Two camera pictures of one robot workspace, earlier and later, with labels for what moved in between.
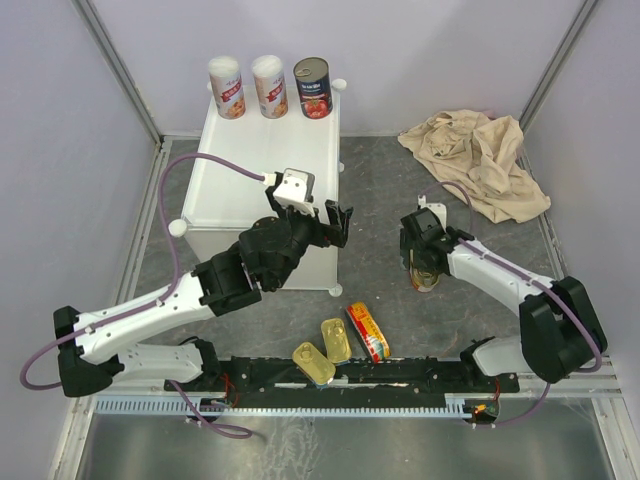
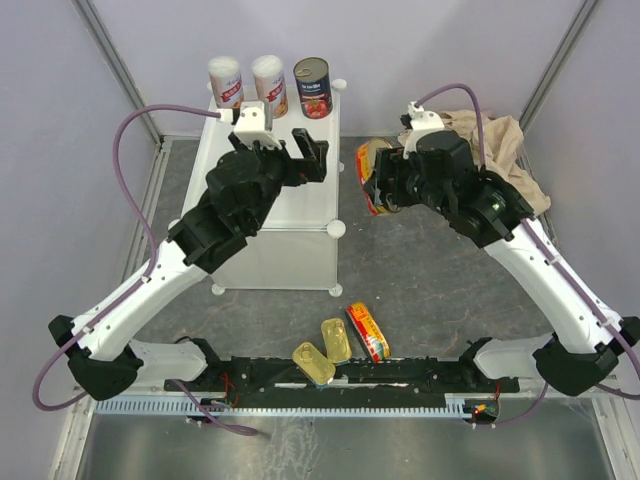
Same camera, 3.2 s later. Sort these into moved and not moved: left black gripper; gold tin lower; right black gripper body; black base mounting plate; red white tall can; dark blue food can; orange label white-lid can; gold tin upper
Moved: right black gripper body; left black gripper
Not moved: black base mounting plate; orange label white-lid can; dark blue food can; red white tall can; gold tin lower; gold tin upper
